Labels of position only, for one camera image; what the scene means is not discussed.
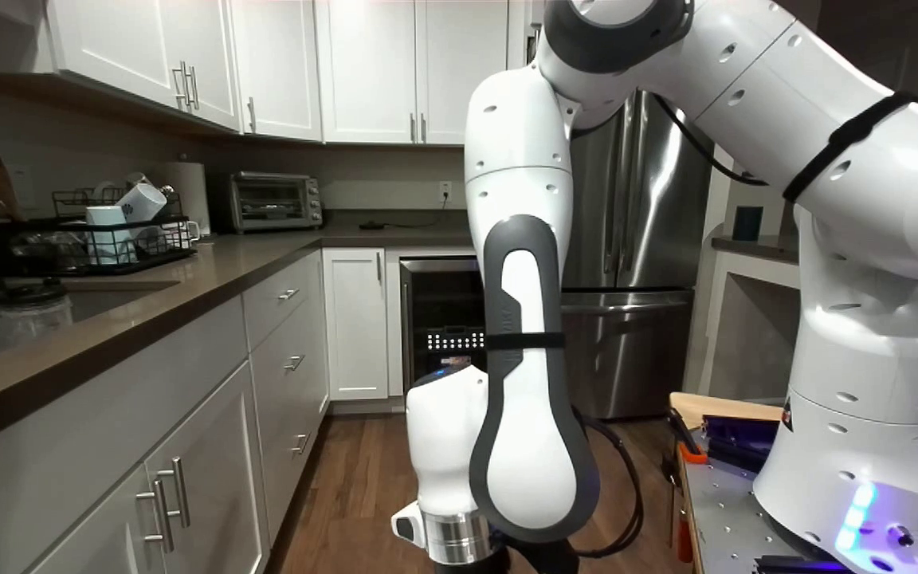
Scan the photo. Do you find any white shallow cabinet drawer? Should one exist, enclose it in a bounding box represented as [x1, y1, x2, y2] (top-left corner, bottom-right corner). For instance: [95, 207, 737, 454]
[238, 250, 326, 347]

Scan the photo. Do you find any steel kitchen sink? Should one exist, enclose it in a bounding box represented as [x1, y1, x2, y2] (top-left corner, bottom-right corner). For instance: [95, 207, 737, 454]
[0, 277, 181, 370]

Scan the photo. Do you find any black dish rack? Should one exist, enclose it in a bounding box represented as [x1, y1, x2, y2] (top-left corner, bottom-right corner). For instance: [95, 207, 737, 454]
[5, 187, 206, 277]

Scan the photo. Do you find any silver toaster oven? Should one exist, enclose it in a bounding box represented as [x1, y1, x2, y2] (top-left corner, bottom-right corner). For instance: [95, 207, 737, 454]
[227, 169, 326, 235]

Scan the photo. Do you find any white sink false front panel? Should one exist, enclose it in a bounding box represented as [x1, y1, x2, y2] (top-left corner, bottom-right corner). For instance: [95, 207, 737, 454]
[0, 293, 250, 574]

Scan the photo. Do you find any white perforated robot table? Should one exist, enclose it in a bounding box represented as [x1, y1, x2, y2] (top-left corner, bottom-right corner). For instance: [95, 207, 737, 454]
[675, 456, 918, 574]

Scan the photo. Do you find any tan wooden board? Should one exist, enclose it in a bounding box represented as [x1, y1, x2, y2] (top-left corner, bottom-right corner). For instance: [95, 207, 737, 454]
[667, 390, 790, 430]

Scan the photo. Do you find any white wall cabinet door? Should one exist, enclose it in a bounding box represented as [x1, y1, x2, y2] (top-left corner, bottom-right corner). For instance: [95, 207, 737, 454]
[227, 0, 326, 142]
[40, 0, 181, 108]
[411, 0, 512, 145]
[311, 0, 424, 145]
[156, 0, 243, 135]

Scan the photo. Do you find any clear glass bowl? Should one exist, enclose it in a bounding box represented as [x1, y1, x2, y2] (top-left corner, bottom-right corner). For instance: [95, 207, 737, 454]
[160, 218, 206, 252]

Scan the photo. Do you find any stainless steel refrigerator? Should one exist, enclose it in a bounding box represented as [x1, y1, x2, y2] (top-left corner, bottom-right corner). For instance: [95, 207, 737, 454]
[556, 88, 718, 424]

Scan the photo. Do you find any white plastic container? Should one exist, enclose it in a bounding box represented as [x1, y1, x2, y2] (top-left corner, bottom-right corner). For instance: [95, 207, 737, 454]
[117, 176, 173, 227]

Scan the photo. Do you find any pale teal cup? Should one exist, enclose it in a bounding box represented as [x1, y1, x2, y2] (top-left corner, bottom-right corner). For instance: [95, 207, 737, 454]
[84, 200, 135, 267]

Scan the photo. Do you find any white sink cabinet door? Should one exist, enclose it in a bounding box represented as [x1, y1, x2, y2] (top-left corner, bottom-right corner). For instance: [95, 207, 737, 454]
[26, 464, 169, 574]
[144, 360, 267, 574]

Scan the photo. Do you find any white side desk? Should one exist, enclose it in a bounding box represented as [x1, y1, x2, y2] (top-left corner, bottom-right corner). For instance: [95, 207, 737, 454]
[695, 233, 804, 403]

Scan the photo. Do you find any dark blue box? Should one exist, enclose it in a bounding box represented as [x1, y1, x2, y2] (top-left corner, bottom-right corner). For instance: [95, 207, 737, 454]
[730, 205, 768, 241]

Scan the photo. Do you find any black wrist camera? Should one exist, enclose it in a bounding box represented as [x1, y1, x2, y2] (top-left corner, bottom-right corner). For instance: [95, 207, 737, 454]
[496, 540, 583, 574]

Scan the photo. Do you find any white deep cabinet drawer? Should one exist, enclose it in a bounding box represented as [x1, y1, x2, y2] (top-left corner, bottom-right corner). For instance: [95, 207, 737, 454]
[255, 386, 331, 546]
[248, 301, 331, 432]

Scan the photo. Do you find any orange black clamp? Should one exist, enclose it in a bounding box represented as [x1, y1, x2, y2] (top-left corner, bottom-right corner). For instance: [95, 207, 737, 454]
[667, 409, 714, 472]

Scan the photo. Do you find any white base cabinet door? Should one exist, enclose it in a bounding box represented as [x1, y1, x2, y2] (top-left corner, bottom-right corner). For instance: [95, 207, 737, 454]
[317, 245, 393, 406]

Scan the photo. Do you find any brown kitchen countertop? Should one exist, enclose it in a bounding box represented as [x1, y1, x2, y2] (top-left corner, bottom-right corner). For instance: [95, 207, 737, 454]
[0, 227, 479, 458]

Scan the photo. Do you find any white paper towel roll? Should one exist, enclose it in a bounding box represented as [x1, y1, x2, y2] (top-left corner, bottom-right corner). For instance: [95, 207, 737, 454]
[164, 156, 214, 240]

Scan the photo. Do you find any black arm strap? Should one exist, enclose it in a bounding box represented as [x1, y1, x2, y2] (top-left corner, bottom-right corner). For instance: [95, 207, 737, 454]
[780, 88, 918, 207]

